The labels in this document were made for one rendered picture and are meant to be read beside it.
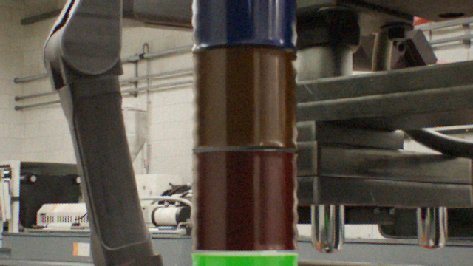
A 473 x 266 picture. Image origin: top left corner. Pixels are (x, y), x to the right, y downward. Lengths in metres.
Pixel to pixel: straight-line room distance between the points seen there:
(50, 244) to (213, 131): 8.64
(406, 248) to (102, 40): 5.14
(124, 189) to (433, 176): 0.44
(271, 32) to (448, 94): 0.22
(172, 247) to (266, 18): 7.25
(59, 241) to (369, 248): 3.56
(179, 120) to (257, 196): 10.27
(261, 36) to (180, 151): 10.21
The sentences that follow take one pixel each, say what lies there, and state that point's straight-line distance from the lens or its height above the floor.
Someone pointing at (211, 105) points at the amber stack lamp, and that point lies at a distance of 0.32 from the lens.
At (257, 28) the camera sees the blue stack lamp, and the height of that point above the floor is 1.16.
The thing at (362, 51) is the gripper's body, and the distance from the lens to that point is 1.07.
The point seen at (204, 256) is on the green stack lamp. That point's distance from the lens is 0.32.
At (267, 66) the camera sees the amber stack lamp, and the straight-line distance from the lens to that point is 0.32.
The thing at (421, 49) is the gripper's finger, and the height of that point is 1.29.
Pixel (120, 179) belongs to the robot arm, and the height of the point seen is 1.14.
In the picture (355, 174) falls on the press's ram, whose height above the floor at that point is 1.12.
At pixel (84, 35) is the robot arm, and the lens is 0.97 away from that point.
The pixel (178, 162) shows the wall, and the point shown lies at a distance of 10.54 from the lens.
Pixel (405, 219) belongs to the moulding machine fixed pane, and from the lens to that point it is 6.07.
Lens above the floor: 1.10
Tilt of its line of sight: 5 degrees up
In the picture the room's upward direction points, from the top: straight up
